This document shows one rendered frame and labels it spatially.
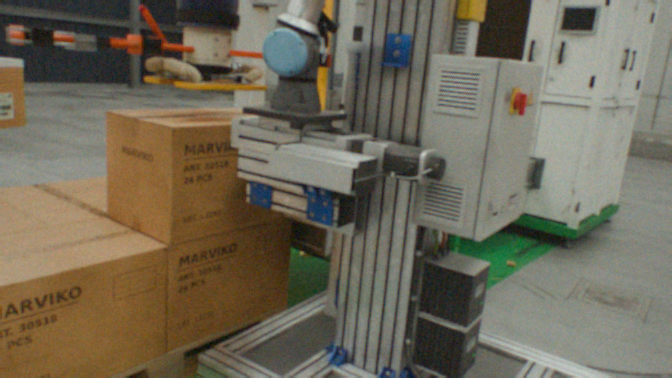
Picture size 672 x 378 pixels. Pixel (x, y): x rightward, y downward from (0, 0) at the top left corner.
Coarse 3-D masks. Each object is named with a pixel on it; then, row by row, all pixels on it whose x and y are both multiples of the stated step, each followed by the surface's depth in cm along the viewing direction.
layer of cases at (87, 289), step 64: (0, 192) 226; (64, 192) 234; (0, 256) 163; (64, 256) 167; (128, 256) 172; (192, 256) 192; (256, 256) 217; (0, 320) 147; (64, 320) 161; (128, 320) 178; (192, 320) 198
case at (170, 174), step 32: (128, 128) 190; (160, 128) 178; (192, 128) 180; (224, 128) 191; (128, 160) 192; (160, 160) 180; (192, 160) 183; (224, 160) 194; (128, 192) 195; (160, 192) 182; (192, 192) 186; (224, 192) 197; (128, 224) 198; (160, 224) 185; (192, 224) 189; (224, 224) 200; (256, 224) 213
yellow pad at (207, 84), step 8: (208, 80) 192; (240, 80) 202; (184, 88) 185; (192, 88) 183; (200, 88) 185; (208, 88) 188; (216, 88) 190; (224, 88) 193; (232, 88) 196; (240, 88) 198; (248, 88) 201; (256, 88) 204; (264, 88) 207
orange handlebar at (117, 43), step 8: (16, 32) 151; (56, 40) 158; (64, 40) 160; (72, 40) 162; (112, 40) 171; (120, 40) 173; (120, 48) 173; (168, 48) 186; (176, 48) 188; (184, 48) 190; (192, 48) 193; (248, 56) 193; (256, 56) 190
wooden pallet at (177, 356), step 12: (276, 312) 233; (240, 324) 218; (252, 324) 232; (216, 336) 209; (180, 348) 197; (192, 348) 201; (156, 360) 189; (168, 360) 194; (180, 360) 198; (192, 360) 212; (132, 372) 183; (144, 372) 190; (156, 372) 191; (168, 372) 195; (180, 372) 199; (192, 372) 204
